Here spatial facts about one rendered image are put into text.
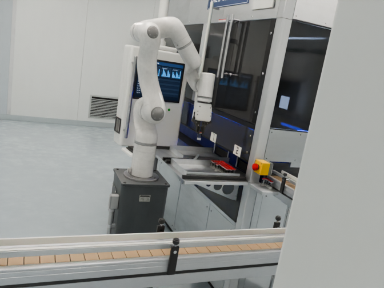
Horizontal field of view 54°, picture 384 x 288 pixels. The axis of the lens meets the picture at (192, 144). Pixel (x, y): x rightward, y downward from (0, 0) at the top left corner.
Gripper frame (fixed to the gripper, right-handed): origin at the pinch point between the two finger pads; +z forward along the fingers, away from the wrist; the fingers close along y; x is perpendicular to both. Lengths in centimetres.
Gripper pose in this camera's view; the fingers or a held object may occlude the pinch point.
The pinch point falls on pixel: (200, 130)
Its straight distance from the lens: 210.8
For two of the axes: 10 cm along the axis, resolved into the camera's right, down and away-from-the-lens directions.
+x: 4.4, 1.6, -8.8
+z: -1.3, 9.8, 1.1
